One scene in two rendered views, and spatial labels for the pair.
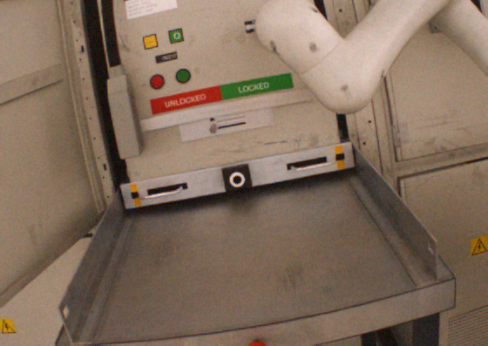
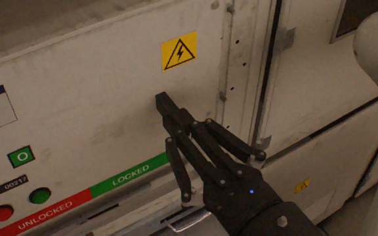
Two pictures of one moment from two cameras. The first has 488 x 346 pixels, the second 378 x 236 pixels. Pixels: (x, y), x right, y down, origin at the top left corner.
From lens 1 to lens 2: 1.06 m
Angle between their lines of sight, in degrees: 43
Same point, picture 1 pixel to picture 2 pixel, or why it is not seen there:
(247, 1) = (132, 81)
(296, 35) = not seen: outside the picture
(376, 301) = not seen: outside the picture
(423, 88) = (298, 99)
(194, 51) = (53, 166)
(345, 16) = (241, 46)
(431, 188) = (276, 169)
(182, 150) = not seen: outside the picture
